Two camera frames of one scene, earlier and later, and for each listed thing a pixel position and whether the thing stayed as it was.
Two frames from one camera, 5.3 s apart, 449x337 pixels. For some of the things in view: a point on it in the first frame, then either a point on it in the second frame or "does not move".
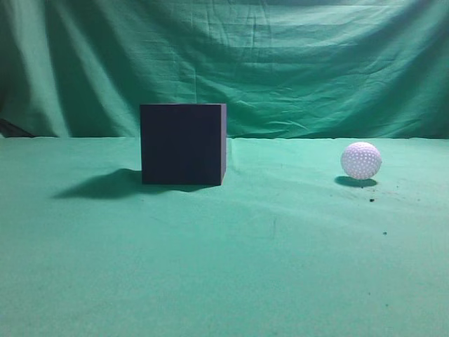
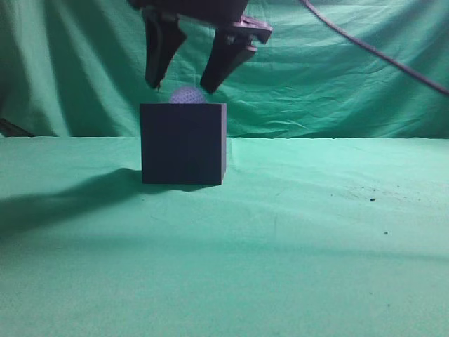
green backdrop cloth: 288,245 does not move
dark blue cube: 183,144 does not move
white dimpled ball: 360,160 → 189,95
